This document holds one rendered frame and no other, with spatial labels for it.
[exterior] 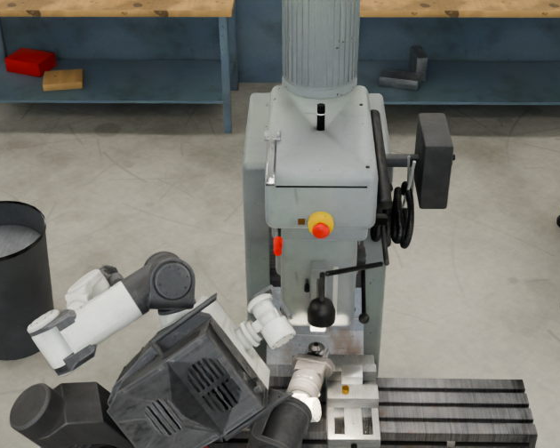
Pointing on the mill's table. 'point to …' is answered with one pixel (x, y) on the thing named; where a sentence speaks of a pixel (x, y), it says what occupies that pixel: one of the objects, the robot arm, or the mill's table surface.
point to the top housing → (322, 161)
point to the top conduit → (380, 163)
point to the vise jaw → (359, 396)
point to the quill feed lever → (363, 284)
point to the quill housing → (292, 250)
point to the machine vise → (342, 426)
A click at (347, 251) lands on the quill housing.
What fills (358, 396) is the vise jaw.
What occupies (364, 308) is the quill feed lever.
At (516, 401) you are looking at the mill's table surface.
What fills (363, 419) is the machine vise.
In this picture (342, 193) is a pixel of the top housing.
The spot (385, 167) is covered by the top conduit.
